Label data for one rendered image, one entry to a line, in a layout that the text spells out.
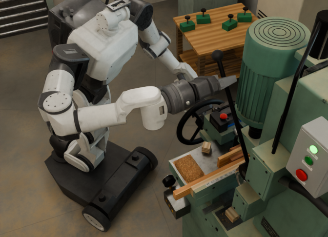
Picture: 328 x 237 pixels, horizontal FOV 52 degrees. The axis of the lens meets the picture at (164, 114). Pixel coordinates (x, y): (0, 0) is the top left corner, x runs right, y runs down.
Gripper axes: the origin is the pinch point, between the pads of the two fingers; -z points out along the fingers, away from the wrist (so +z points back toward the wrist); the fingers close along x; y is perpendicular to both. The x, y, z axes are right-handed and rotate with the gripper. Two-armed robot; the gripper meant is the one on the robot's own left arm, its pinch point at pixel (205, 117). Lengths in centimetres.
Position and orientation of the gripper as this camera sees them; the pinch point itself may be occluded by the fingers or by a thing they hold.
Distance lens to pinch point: 176.9
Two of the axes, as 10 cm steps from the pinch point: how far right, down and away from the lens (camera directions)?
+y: -1.9, -1.0, -9.8
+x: -8.8, 4.5, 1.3
